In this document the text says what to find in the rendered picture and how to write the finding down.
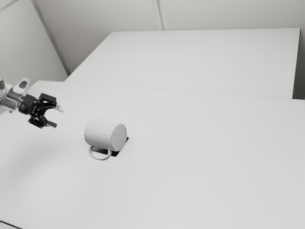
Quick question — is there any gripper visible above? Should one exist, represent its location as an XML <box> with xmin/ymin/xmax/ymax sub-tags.
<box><xmin>18</xmin><ymin>93</ymin><xmax>65</xmax><ymax>129</ymax></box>

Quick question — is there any white mug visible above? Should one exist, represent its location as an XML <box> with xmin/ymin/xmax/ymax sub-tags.
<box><xmin>83</xmin><ymin>118</ymin><xmax>128</xmax><ymax>161</ymax></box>

